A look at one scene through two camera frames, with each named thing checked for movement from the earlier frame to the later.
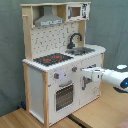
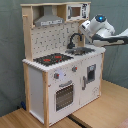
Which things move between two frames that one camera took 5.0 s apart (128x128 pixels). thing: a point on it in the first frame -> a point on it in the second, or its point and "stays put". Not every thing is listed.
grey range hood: (48, 18) stays put
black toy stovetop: (52, 59) stays put
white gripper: (95, 73) -> (86, 28)
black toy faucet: (71, 44) stays put
